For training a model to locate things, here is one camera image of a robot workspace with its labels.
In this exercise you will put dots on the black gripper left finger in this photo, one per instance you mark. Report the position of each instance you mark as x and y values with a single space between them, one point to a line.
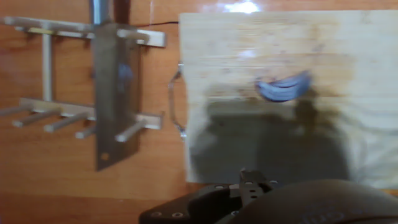
202 202

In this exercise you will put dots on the wooden cutting board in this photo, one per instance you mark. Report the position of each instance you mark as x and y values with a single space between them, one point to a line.
280 46

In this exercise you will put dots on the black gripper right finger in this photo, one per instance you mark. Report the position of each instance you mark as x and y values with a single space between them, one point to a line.
259 183

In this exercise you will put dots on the red onion wedge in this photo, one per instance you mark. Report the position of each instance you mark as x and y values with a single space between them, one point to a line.
283 88

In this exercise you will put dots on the steel cleaver knife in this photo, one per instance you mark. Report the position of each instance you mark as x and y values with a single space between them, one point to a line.
116 93

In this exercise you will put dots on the wooden peg dish rack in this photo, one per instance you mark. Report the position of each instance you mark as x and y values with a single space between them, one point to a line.
62 107

